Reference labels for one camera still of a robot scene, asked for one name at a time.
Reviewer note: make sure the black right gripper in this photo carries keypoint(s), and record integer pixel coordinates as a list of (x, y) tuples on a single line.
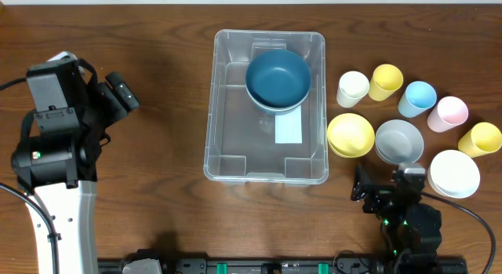
[(376, 193)]

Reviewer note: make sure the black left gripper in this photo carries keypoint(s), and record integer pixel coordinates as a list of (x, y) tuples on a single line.
[(108, 100)]

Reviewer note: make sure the grey bowl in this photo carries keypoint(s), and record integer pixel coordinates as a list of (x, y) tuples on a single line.
[(398, 141)]

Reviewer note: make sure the white bowl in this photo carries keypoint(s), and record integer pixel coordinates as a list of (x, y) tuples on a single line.
[(453, 174)]

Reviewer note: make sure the clear plastic storage bin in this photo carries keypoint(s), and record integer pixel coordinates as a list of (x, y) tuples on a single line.
[(240, 139)]

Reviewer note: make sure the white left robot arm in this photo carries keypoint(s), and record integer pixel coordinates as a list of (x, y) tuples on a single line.
[(55, 160)]

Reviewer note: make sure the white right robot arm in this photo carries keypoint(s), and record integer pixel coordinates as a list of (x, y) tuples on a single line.
[(411, 229)]

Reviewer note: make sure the yellow bowl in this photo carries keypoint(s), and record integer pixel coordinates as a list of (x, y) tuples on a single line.
[(350, 135)]

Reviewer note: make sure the pink cup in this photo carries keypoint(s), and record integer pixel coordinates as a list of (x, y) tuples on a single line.
[(448, 113)]

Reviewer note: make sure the light blue cup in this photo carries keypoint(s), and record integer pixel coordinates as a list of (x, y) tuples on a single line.
[(418, 97)]

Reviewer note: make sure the yellow cup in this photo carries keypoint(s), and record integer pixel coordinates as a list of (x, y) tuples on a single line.
[(482, 139), (386, 79)]

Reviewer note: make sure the cream cup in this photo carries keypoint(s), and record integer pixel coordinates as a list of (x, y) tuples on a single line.
[(353, 86)]

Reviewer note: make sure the white label in bin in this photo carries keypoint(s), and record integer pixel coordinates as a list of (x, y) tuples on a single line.
[(288, 127)]

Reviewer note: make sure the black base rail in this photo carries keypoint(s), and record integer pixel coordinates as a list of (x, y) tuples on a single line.
[(337, 265)]

